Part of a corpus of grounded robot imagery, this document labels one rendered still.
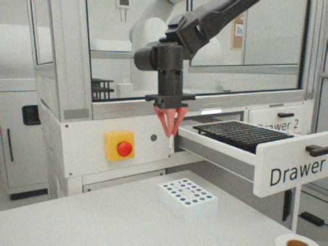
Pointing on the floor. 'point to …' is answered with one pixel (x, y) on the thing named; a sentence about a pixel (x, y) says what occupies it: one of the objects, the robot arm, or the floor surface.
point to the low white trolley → (136, 220)
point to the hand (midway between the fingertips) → (170, 133)
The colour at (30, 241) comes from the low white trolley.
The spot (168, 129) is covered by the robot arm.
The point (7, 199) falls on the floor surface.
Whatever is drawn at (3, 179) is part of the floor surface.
